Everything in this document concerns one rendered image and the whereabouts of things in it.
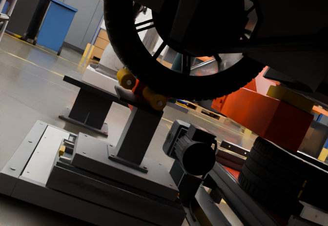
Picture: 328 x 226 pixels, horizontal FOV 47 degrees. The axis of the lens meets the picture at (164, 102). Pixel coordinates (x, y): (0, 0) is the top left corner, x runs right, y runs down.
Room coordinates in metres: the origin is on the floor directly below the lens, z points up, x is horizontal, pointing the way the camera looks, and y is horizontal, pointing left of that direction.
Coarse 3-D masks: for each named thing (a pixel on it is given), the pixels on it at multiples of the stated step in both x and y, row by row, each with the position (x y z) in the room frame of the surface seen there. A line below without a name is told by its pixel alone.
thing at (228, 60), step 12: (132, 12) 1.30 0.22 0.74; (252, 12) 1.50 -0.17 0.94; (132, 24) 1.30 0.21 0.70; (252, 24) 1.48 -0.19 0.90; (144, 48) 1.32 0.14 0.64; (156, 60) 1.33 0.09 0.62; (216, 60) 1.58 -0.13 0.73; (228, 60) 1.49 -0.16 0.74; (240, 60) 1.40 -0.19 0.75; (168, 72) 1.34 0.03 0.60; (180, 72) 1.45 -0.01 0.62; (192, 72) 1.51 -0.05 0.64; (204, 72) 1.47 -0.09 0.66; (216, 72) 1.40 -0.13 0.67; (228, 72) 1.39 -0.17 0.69
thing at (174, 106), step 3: (120, 84) 2.13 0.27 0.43; (168, 102) 2.19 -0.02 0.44; (168, 105) 2.20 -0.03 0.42; (171, 105) 2.20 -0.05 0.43; (174, 105) 2.20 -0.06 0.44; (177, 105) 2.21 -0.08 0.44; (180, 105) 2.22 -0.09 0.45; (174, 108) 2.21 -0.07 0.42; (177, 108) 2.21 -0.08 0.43; (180, 108) 2.21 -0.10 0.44; (183, 108) 2.22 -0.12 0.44; (186, 108) 2.22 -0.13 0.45; (183, 111) 2.22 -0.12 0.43; (186, 111) 2.22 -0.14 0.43
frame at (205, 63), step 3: (219, 54) 1.70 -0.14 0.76; (222, 54) 1.66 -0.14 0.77; (210, 60) 1.68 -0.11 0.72; (213, 60) 1.65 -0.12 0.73; (201, 63) 1.67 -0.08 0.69; (204, 63) 1.65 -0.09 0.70; (207, 63) 1.64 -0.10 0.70; (210, 63) 1.64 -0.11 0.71; (165, 66) 1.60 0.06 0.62; (192, 66) 1.68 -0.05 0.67; (195, 66) 1.67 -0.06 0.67; (198, 66) 1.63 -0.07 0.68; (201, 66) 1.63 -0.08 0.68; (204, 66) 1.63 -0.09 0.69; (192, 69) 1.62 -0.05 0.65
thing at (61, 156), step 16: (64, 144) 1.49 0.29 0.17; (64, 160) 1.30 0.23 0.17; (48, 176) 1.29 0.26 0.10; (64, 176) 1.24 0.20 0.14; (80, 176) 1.25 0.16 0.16; (96, 176) 1.31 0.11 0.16; (80, 192) 1.25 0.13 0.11; (96, 192) 1.26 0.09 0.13; (112, 192) 1.27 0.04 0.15; (128, 192) 1.29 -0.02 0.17; (144, 192) 1.36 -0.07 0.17; (112, 208) 1.28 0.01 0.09; (128, 208) 1.29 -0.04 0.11; (144, 208) 1.30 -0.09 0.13; (160, 208) 1.32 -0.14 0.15; (176, 208) 1.38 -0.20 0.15; (160, 224) 1.32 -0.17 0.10; (176, 224) 1.33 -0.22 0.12
